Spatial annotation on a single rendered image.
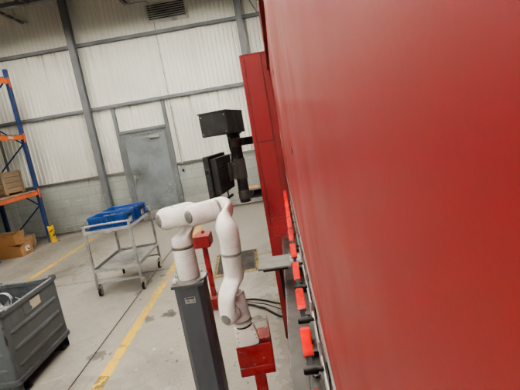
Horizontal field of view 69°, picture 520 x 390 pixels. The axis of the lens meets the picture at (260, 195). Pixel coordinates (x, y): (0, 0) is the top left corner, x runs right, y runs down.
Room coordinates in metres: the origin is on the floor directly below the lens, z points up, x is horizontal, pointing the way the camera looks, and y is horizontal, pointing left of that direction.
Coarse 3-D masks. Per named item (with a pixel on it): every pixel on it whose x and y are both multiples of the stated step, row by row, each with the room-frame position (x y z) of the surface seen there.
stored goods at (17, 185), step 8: (0, 176) 7.80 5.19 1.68; (8, 176) 8.04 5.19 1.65; (16, 176) 8.31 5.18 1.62; (0, 184) 7.82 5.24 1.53; (8, 184) 7.98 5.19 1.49; (16, 184) 8.24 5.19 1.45; (24, 184) 8.48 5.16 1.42; (0, 192) 7.82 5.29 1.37; (8, 192) 7.91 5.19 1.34; (16, 192) 8.37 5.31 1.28; (24, 192) 8.42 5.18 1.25
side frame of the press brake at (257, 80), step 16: (240, 64) 2.90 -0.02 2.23; (256, 64) 2.89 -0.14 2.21; (256, 80) 2.89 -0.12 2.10; (256, 96) 2.89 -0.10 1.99; (272, 96) 2.88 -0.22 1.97; (256, 112) 2.89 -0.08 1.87; (272, 112) 2.88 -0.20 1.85; (256, 128) 2.90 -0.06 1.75; (272, 128) 2.89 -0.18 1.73; (256, 144) 2.90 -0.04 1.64; (272, 144) 2.89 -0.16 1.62; (256, 160) 2.90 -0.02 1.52; (272, 160) 2.89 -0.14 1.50; (272, 176) 2.89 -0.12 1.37; (272, 192) 2.89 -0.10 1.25; (288, 192) 2.88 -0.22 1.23; (272, 208) 2.89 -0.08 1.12; (272, 224) 2.90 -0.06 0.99; (272, 240) 2.90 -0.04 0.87
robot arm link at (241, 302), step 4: (240, 292) 1.57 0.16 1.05; (244, 292) 1.59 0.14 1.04; (236, 296) 1.55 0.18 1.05; (240, 296) 1.56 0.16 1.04; (244, 296) 1.58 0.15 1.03; (236, 300) 1.55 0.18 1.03; (240, 300) 1.56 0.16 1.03; (244, 300) 1.57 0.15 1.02; (236, 304) 1.54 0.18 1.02; (240, 304) 1.55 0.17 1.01; (244, 304) 1.56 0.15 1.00; (240, 308) 1.54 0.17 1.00; (244, 308) 1.56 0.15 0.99; (240, 312) 1.53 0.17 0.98; (244, 312) 1.55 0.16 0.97; (248, 312) 1.58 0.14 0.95; (240, 316) 1.54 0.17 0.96; (244, 316) 1.55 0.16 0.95; (248, 316) 1.57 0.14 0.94; (240, 320) 1.55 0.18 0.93; (244, 320) 1.55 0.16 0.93
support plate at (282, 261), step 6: (264, 258) 2.12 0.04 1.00; (270, 258) 2.10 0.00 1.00; (276, 258) 2.08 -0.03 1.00; (282, 258) 2.06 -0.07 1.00; (288, 258) 2.05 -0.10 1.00; (258, 264) 2.04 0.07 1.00; (264, 264) 2.03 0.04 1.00; (270, 264) 2.01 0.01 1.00; (276, 264) 1.99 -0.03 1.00; (282, 264) 1.98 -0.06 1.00; (288, 264) 1.96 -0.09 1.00; (258, 270) 1.96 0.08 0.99
